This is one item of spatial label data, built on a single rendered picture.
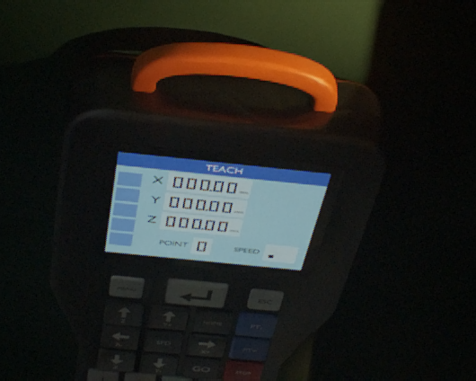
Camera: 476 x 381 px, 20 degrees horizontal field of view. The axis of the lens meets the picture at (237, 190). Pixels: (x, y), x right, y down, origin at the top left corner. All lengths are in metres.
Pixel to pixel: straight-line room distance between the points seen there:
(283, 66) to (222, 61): 0.02
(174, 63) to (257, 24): 0.03
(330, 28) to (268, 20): 0.02
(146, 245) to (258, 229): 0.03
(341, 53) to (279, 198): 0.04
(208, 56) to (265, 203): 0.05
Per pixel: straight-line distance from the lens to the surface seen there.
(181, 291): 0.41
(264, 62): 0.36
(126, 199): 0.38
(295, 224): 0.39
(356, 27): 0.37
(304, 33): 0.37
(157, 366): 0.45
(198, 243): 0.39
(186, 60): 0.35
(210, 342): 0.43
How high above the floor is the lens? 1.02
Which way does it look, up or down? 41 degrees down
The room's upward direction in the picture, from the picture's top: 180 degrees clockwise
